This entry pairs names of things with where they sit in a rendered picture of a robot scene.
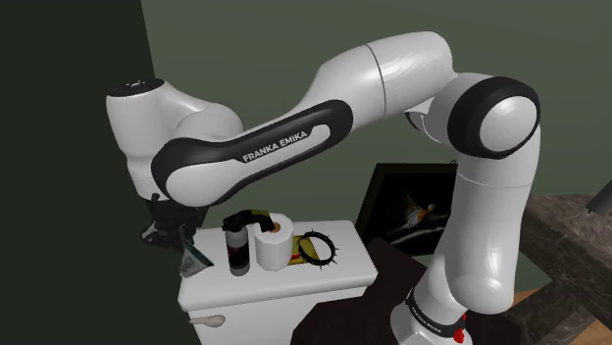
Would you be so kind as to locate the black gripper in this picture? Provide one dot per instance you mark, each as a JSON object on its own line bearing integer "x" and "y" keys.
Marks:
{"x": 169, "y": 217}

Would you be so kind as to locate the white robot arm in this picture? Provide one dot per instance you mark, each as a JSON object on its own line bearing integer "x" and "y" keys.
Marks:
{"x": 411, "y": 81}

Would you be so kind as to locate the green packet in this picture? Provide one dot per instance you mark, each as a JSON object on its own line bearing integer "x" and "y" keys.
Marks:
{"x": 193, "y": 262}

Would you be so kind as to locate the black spray bottle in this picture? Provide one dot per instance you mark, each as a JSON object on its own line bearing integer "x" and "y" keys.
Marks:
{"x": 238, "y": 251}

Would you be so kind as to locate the white toilet paper roll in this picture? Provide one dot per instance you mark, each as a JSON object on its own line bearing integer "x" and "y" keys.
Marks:
{"x": 273, "y": 248}

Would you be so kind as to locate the yellow and red flat card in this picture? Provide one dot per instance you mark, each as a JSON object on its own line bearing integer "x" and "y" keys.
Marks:
{"x": 296, "y": 253}

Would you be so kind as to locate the dark robot stand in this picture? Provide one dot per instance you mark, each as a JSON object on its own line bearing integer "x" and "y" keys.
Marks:
{"x": 354, "y": 315}

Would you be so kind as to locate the black framed fish picture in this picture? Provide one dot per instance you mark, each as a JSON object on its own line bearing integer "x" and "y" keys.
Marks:
{"x": 397, "y": 210}

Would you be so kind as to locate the dark marble counter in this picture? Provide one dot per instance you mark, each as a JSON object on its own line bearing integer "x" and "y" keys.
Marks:
{"x": 564, "y": 248}

